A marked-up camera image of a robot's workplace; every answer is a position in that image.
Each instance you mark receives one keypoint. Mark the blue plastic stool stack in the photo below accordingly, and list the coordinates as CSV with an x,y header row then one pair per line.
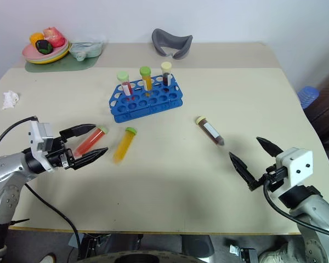
x,y
308,97

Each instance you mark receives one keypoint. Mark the black and green toy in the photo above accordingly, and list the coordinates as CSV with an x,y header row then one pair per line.
x,y
44,46

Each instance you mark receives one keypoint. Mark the blue tube rack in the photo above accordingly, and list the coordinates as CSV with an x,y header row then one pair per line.
x,y
150,110

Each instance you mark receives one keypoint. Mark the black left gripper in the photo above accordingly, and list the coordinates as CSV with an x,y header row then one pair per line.
x,y
57,156

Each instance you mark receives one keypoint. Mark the dark grey rounded block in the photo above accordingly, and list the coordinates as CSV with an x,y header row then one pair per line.
x,y
197,245

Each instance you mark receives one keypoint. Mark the metal bracket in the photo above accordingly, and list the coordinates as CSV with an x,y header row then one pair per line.
x,y
242,253

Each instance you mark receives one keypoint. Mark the red liquid tube green cap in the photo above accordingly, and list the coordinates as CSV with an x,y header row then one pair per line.
x,y
122,75
91,139

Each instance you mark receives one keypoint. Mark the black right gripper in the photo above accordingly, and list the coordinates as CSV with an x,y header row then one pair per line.
x,y
274,175

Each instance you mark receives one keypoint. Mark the orange liquid tube green cap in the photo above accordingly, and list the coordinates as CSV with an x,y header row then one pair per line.
x,y
123,148
145,71

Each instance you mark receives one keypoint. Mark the brown liquid tube cream cap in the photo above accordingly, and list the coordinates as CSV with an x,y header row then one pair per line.
x,y
165,66
208,130

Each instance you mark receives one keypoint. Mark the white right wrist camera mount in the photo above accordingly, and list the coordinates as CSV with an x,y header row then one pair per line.
x,y
299,164

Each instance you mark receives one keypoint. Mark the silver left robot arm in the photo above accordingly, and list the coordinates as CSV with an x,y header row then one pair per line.
x,y
5,170

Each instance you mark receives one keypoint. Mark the brown wooden cabinet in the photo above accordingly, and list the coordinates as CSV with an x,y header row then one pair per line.
x,y
327,104

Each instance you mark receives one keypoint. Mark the grey foam face pad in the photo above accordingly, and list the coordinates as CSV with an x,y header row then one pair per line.
x,y
159,41

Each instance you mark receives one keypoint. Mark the pale green plastic bag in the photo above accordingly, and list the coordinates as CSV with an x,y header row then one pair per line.
x,y
85,49

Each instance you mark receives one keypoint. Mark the pink red toy fruit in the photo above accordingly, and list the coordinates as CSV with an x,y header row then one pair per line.
x,y
53,35

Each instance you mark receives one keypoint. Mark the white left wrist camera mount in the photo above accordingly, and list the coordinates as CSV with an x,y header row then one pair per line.
x,y
42,134

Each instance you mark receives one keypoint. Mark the pale green plate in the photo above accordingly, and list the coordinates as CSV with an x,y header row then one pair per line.
x,y
61,55

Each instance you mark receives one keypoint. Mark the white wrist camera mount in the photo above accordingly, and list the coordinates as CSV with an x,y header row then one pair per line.
x,y
42,134
299,164

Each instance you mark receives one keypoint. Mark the orange toy fruit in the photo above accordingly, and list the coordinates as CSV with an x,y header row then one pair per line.
x,y
35,37

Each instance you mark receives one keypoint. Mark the white sneaker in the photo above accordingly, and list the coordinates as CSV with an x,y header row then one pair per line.
x,y
277,253

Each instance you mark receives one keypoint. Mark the crumpled white tissue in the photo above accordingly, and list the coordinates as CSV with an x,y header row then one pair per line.
x,y
10,100

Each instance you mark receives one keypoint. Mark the pink plate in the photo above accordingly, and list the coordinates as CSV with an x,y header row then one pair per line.
x,y
30,53

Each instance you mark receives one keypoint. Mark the stacked plates with toy food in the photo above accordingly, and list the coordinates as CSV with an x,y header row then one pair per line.
x,y
52,62

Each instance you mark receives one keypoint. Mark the white orange shoe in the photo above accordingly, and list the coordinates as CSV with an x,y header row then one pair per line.
x,y
48,258

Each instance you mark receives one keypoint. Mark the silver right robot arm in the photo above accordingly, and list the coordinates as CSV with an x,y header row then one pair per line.
x,y
318,213

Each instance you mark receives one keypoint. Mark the green table mat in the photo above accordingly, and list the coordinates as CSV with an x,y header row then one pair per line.
x,y
71,65

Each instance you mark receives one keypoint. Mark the dark round base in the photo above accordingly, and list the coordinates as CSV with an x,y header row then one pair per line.
x,y
142,257

